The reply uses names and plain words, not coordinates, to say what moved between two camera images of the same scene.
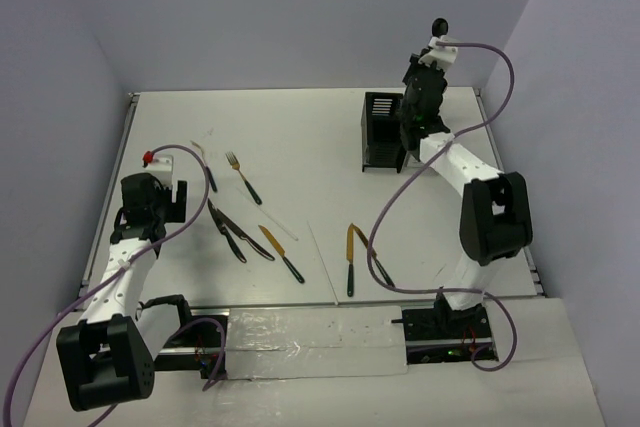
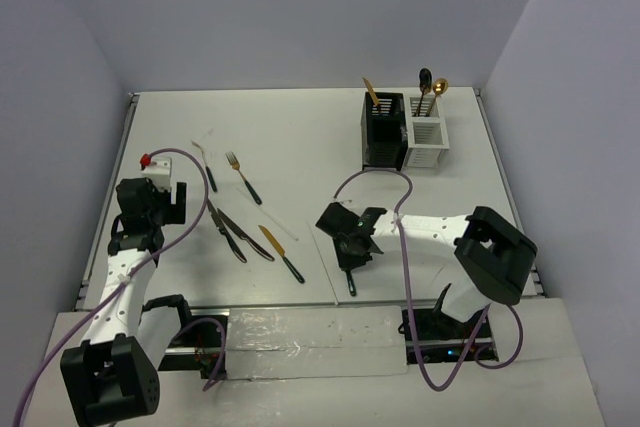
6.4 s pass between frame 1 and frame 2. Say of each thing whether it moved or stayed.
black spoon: moved
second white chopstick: stayed
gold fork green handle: stayed
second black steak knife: stayed
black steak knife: stayed
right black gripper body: moved
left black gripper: stayed
